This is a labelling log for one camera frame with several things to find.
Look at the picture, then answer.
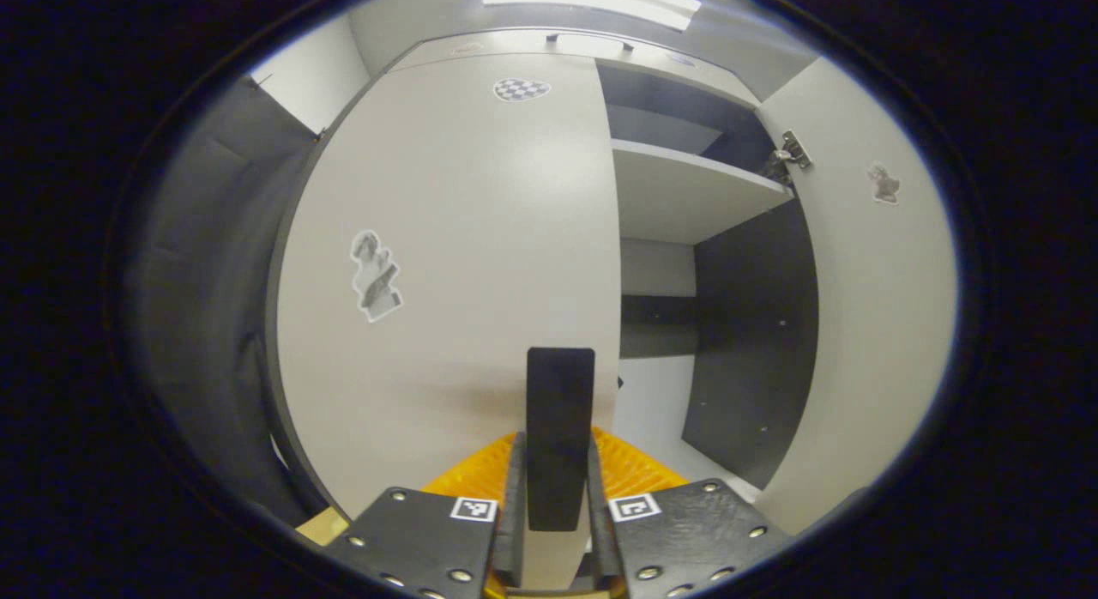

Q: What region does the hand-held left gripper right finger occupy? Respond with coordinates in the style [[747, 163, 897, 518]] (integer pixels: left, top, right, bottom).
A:
[[586, 426, 792, 599]]

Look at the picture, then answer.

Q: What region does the grey cabinet drawer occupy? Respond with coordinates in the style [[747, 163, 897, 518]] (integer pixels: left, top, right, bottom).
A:
[[390, 28, 760, 111]]

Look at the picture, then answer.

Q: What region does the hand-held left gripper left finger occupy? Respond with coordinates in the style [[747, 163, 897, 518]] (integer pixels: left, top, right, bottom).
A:
[[322, 429, 526, 599]]

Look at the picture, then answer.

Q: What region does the large ceiling light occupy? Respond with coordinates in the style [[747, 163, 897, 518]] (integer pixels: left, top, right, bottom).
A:
[[482, 0, 703, 32]]

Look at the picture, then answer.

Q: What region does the black door handle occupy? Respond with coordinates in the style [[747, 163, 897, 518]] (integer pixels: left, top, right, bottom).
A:
[[526, 347, 596, 532]]

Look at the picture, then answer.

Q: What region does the grey cabinet door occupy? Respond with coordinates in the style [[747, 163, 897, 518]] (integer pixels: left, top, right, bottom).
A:
[[274, 52, 623, 518], [753, 57, 959, 535]]

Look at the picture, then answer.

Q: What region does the metal door hinge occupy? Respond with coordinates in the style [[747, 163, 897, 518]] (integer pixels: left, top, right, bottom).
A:
[[768, 130, 813, 185]]

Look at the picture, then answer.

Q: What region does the grey double-door shoe cabinet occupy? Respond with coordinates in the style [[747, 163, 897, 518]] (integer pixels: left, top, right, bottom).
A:
[[266, 28, 820, 505]]

